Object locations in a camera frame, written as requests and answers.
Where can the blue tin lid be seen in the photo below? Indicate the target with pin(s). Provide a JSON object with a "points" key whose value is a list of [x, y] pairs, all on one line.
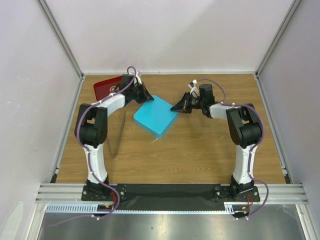
{"points": [[157, 109]]}

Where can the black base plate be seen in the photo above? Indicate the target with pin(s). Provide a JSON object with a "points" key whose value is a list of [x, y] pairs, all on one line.
{"points": [[180, 197]]}

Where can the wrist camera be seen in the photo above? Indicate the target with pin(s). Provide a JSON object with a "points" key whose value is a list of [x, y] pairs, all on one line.
{"points": [[193, 87], [138, 78]]}

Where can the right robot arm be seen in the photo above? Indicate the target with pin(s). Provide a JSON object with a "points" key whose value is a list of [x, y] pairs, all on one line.
{"points": [[246, 131]]}

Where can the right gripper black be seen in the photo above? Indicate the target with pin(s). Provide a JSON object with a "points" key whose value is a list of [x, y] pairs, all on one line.
{"points": [[183, 105]]}

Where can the blue tin box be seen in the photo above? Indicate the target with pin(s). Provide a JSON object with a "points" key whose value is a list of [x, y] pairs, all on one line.
{"points": [[158, 127]]}

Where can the red tray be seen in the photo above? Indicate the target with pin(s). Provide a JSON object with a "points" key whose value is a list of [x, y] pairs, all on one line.
{"points": [[103, 88]]}

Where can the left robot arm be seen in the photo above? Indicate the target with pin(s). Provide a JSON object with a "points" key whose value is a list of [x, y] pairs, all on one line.
{"points": [[91, 131]]}

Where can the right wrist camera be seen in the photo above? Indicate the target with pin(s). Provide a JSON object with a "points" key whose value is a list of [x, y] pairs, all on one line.
{"points": [[193, 87]]}

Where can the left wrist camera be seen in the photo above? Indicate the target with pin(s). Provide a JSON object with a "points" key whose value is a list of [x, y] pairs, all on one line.
{"points": [[138, 78]]}

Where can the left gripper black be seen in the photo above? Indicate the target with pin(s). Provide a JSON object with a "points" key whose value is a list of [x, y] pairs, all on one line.
{"points": [[146, 96]]}

